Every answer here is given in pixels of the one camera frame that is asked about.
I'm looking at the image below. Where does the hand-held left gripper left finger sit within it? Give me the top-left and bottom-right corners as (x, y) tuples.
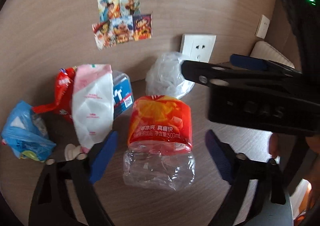
(29, 130), (119, 226)

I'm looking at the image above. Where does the pink and white packet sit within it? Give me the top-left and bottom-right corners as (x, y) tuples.
(71, 64), (115, 153)

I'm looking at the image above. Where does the blue snack packet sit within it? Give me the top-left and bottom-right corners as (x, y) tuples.
(1, 101), (57, 163)

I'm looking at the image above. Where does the white toaster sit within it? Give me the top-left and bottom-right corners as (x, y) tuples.
(250, 41), (295, 69)

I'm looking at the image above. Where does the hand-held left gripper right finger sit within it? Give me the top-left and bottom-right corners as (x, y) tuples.
(205, 130), (293, 226)

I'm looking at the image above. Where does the red snack packet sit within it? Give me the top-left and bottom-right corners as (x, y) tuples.
(32, 66), (78, 123)

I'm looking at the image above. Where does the small white wall socket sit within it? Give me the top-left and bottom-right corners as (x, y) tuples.
(255, 15), (270, 39)

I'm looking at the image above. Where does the person's right hand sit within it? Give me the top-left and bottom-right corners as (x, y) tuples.
(269, 132), (282, 160)

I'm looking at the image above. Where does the clear plastic bag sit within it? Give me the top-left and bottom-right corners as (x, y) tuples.
(145, 51), (195, 99)

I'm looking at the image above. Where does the orange label plastic bottle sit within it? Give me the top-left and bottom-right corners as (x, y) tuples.
(122, 95), (196, 191)

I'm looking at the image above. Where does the large white wall socket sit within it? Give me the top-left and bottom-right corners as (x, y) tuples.
(180, 34), (217, 63)

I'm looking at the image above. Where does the group of colourful wall stickers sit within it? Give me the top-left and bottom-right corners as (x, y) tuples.
(92, 0), (153, 50)

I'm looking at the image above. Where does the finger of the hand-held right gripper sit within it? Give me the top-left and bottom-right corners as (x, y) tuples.
(180, 59), (233, 90)
(229, 54), (302, 76)

